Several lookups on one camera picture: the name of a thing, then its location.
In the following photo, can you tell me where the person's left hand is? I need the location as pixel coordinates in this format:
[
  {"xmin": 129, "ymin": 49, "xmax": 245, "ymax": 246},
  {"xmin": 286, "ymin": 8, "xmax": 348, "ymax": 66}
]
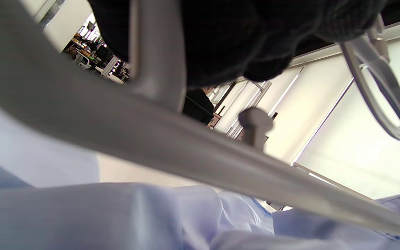
[{"xmin": 87, "ymin": 0, "xmax": 390, "ymax": 87}]

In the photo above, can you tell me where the gray plastic hanger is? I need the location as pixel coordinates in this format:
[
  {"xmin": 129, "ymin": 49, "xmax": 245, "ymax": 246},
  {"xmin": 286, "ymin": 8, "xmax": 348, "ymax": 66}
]
[{"xmin": 0, "ymin": 0, "xmax": 400, "ymax": 242}]

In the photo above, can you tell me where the light blue long-sleeve shirt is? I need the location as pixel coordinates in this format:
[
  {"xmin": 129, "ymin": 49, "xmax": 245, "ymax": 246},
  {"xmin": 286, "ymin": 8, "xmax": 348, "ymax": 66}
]
[{"xmin": 0, "ymin": 87, "xmax": 400, "ymax": 250}]

